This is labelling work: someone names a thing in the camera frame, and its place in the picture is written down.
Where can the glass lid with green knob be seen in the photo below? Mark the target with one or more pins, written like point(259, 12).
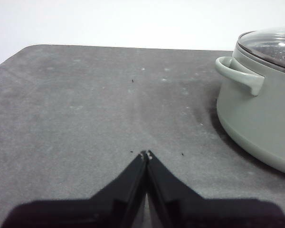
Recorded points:
point(275, 47)

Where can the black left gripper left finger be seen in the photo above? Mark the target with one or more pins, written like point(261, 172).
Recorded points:
point(97, 213)

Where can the pale green electric cooking pot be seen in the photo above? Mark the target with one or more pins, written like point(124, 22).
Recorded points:
point(251, 118)

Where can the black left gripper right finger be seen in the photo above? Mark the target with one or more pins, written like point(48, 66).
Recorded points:
point(192, 213)

